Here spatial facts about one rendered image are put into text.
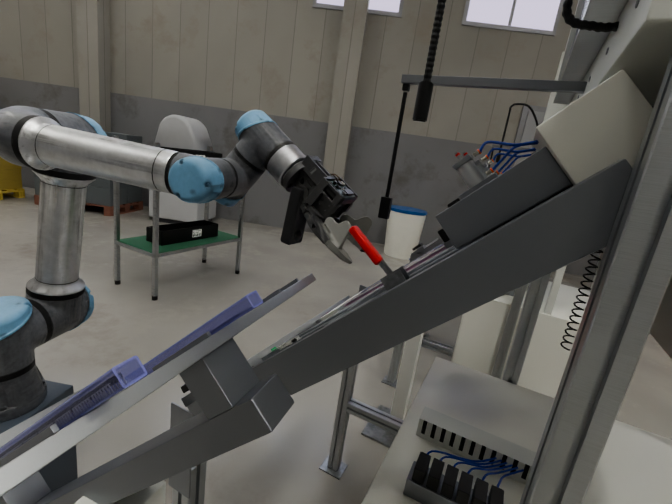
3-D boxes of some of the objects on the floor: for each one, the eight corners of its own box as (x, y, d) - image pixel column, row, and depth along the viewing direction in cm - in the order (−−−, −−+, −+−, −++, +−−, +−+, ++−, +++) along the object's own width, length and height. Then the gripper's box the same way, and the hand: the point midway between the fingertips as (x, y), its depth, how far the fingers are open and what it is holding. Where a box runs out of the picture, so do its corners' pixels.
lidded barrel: (415, 253, 524) (424, 209, 508) (420, 262, 474) (430, 214, 458) (380, 247, 527) (387, 203, 511) (380, 256, 477) (389, 208, 461)
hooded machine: (217, 221, 542) (223, 123, 507) (198, 228, 485) (204, 118, 449) (171, 214, 547) (174, 116, 511) (148, 220, 489) (149, 110, 454)
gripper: (288, 151, 63) (369, 240, 59) (330, 156, 76) (398, 229, 72) (261, 188, 66) (336, 274, 62) (306, 187, 80) (370, 257, 76)
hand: (356, 257), depth 69 cm, fingers open, 9 cm apart
